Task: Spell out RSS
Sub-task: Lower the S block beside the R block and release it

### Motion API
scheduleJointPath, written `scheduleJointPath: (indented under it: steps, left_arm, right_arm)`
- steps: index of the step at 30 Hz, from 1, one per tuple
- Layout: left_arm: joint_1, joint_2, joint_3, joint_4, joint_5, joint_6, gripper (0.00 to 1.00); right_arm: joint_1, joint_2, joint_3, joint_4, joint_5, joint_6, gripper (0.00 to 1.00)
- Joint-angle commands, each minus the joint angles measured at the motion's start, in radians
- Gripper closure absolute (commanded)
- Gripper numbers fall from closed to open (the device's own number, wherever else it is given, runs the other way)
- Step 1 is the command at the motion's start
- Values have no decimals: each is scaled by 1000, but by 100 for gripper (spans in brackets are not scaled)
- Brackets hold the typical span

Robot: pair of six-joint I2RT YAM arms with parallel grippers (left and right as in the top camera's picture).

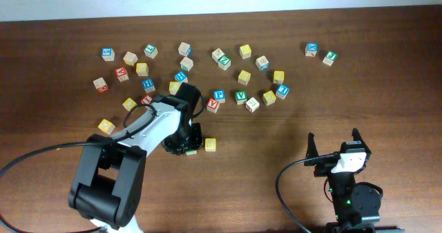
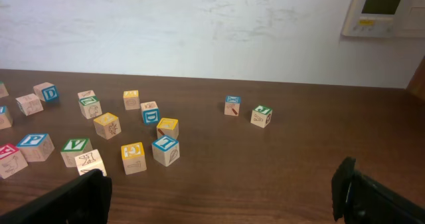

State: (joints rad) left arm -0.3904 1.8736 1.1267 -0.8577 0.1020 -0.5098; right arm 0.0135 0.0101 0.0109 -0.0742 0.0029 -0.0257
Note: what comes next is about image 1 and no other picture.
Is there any blue X block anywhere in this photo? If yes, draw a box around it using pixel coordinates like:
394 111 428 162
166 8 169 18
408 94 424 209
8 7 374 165
305 42 318 57

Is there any green R block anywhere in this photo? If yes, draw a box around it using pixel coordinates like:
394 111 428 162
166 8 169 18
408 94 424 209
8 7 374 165
186 150 198 156

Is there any red V block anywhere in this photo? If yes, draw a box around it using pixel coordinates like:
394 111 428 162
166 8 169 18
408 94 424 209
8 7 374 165
206 98 220 113

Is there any green Z block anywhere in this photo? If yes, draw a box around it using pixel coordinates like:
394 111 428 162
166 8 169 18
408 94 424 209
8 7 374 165
218 55 231 71

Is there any green L block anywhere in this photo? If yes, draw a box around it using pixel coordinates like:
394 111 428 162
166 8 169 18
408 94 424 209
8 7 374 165
144 44 158 59

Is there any yellow block centre right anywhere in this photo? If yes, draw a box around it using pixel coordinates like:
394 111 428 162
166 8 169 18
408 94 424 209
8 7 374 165
238 70 251 86

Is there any wood block blue bottom side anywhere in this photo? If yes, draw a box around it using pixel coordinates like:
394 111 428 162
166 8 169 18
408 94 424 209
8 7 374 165
256 55 269 71

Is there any blue top block far-left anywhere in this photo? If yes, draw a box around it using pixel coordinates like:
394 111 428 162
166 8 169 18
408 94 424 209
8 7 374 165
101 48 115 62

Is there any blue H block left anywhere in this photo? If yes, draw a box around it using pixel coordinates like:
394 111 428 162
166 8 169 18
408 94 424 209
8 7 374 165
142 78 156 93

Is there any blue h block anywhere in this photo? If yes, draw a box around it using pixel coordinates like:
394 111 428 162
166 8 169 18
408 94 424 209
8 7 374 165
142 78 156 93
174 71 188 83

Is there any green J block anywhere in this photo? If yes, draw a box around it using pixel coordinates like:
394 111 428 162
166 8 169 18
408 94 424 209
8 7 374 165
323 51 338 66

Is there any red A block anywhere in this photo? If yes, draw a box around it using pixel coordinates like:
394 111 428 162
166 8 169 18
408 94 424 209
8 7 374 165
115 67 129 82

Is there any yellow S block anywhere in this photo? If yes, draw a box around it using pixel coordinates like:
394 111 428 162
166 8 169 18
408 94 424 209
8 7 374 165
204 138 217 152

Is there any red I block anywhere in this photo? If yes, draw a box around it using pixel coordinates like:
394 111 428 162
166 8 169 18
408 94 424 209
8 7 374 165
141 95 153 104

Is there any blue P block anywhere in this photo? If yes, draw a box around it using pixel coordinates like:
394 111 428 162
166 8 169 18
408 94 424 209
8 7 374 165
214 90 226 103

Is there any wood block red side left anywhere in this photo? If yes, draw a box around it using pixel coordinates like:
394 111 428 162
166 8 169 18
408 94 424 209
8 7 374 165
93 77 109 93

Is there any wood block blue D side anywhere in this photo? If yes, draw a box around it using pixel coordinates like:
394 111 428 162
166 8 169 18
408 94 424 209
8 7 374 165
178 42 192 57

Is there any yellow block lower right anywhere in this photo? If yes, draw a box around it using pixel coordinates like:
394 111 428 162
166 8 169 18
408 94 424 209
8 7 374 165
262 91 276 106

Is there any green V block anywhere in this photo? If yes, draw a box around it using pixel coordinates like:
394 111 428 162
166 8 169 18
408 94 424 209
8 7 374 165
235 91 247 104

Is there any wood block red edge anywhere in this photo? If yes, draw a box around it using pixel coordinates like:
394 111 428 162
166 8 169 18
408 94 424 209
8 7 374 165
246 97 260 113

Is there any yellow block lower left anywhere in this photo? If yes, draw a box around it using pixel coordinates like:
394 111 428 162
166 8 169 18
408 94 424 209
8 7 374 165
122 97 137 111

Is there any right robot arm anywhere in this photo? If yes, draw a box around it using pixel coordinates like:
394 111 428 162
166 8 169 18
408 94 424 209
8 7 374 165
305 128 404 232

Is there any blue H block centre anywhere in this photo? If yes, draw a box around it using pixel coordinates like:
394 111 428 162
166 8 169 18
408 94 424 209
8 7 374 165
174 71 188 83

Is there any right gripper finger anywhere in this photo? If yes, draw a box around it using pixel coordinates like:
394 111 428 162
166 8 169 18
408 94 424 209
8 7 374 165
305 132 318 159
352 128 367 147

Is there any yellow block centre left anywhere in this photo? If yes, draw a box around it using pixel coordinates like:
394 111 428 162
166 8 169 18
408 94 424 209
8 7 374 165
169 82 181 95

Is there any plain wood block by Z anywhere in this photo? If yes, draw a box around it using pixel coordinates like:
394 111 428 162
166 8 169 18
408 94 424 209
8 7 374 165
211 48 224 63

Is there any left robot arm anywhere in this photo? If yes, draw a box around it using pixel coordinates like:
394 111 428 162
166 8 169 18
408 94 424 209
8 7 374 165
68 83 202 232

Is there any blue T block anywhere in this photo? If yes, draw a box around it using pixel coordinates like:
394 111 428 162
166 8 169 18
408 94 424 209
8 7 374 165
276 84 290 100

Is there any yellow block near A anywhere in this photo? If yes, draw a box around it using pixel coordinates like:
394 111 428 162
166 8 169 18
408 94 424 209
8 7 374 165
136 62 148 77

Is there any plain wood block yellow-side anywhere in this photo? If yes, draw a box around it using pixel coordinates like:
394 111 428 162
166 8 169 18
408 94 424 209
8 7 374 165
123 52 138 66

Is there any yellow block top row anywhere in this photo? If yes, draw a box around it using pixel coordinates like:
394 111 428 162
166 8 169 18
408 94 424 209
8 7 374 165
240 44 252 59

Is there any wood block green side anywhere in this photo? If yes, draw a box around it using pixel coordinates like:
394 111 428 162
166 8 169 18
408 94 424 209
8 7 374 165
180 57 194 72

